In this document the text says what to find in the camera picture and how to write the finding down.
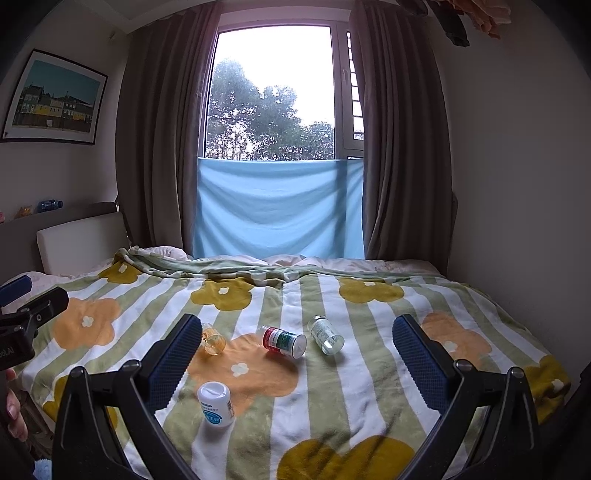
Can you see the white framed window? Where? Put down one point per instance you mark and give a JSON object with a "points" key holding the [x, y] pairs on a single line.
{"points": [[344, 92]]}

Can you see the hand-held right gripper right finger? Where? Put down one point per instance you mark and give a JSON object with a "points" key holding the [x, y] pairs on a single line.
{"points": [[424, 364]]}

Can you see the brown curtain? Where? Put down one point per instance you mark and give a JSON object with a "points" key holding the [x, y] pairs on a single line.
{"points": [[406, 138], [161, 138]]}

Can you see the light blue fluffy cloth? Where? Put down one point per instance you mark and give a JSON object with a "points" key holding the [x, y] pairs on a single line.
{"points": [[44, 468]]}

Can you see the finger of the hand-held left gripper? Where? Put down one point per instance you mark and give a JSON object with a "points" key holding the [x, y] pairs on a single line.
{"points": [[16, 288], [46, 304]]}

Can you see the dark hanging garment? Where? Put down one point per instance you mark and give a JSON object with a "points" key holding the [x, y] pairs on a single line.
{"points": [[455, 25]]}

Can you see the small orange toy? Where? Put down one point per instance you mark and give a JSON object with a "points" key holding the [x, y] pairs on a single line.
{"points": [[24, 212]]}

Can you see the pink hanging garment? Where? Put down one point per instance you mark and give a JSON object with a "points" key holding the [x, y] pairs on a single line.
{"points": [[485, 16]]}

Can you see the red green bottle white cap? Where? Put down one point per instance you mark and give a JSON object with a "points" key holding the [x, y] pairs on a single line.
{"points": [[284, 341]]}

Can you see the blue water bottle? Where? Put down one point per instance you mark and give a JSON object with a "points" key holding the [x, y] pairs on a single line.
{"points": [[50, 205]]}

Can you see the grey headboard shelf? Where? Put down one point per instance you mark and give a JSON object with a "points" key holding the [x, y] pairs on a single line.
{"points": [[60, 214]]}

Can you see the white plastic bottle blue label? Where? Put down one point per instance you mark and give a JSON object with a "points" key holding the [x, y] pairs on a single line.
{"points": [[216, 406]]}

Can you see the small amber glass cup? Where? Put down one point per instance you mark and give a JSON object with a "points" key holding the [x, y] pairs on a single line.
{"points": [[213, 342]]}

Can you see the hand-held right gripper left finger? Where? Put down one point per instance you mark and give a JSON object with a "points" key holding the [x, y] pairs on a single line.
{"points": [[171, 364]]}

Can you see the striped floral blanket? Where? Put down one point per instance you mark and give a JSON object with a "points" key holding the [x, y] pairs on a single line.
{"points": [[323, 406]]}

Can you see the clear bottle green label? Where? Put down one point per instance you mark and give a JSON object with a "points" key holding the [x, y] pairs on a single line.
{"points": [[326, 335]]}

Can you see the framed picture of houses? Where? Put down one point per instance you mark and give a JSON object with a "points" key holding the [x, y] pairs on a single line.
{"points": [[55, 99]]}

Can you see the white padded headboard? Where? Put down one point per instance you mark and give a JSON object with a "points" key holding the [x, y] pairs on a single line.
{"points": [[83, 242]]}

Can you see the person's left hand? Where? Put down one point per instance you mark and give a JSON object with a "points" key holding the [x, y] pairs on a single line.
{"points": [[16, 415]]}

